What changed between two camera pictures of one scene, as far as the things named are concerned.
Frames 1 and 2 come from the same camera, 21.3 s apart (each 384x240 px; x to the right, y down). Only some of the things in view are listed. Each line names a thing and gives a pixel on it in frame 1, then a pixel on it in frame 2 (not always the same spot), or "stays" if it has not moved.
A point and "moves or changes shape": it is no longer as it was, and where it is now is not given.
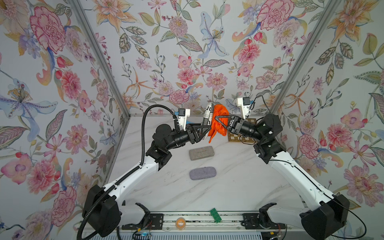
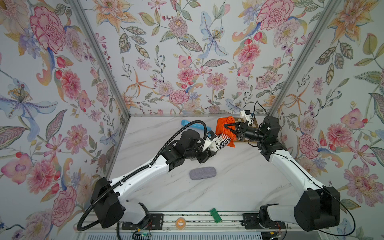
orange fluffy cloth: (217, 127) moves or changes shape
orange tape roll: (180, 223) stays
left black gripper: (193, 139) -> (205, 156)
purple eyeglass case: (199, 173) stays
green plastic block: (215, 215) stays
